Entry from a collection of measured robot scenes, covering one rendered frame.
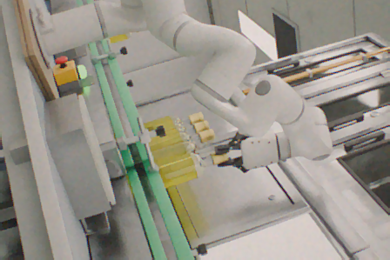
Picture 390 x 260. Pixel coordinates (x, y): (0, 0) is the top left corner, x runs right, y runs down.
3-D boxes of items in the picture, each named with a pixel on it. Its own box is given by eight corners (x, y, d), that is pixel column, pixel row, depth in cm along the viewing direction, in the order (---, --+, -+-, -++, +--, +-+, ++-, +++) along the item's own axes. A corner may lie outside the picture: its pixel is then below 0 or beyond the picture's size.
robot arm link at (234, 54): (160, 54, 115) (201, 83, 106) (195, 3, 114) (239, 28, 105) (194, 76, 125) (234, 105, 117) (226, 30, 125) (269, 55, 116)
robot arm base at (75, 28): (31, 30, 114) (97, 10, 116) (24, -5, 121) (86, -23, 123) (50, 73, 127) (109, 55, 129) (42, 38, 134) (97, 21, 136)
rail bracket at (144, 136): (129, 181, 135) (175, 167, 137) (112, 128, 127) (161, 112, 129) (127, 175, 138) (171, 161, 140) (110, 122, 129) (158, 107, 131)
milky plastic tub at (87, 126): (80, 220, 114) (117, 209, 115) (47, 138, 102) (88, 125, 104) (74, 177, 128) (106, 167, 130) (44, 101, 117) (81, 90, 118)
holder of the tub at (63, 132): (85, 237, 116) (117, 227, 118) (45, 138, 102) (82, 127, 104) (78, 194, 131) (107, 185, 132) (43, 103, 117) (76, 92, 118)
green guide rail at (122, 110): (117, 146, 135) (147, 136, 136) (117, 143, 134) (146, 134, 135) (73, -11, 283) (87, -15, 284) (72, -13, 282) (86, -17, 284)
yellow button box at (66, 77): (58, 94, 162) (81, 87, 163) (51, 73, 158) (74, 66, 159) (57, 84, 168) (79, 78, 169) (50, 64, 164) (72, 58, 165)
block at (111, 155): (102, 183, 133) (127, 176, 134) (91, 155, 128) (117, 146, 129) (100, 176, 136) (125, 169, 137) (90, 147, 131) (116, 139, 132)
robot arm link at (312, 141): (267, 97, 127) (301, 124, 144) (278, 145, 122) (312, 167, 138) (299, 85, 124) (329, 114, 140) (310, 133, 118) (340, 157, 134)
